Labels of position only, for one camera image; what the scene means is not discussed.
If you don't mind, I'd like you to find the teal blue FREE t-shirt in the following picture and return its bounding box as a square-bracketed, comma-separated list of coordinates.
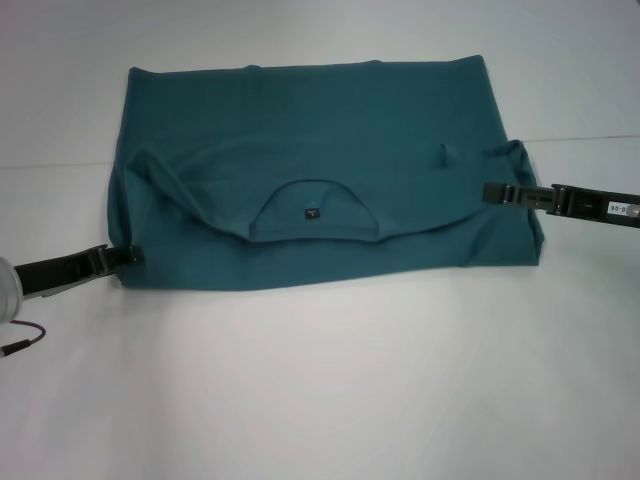
[107, 53, 546, 294]

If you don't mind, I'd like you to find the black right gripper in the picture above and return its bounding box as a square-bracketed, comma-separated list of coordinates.
[482, 182, 640, 222]

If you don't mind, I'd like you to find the dark left gripper cable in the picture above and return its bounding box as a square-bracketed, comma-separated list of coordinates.
[0, 319, 49, 359]

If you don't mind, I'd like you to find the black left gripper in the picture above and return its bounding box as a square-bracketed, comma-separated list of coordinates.
[13, 242, 146, 300]

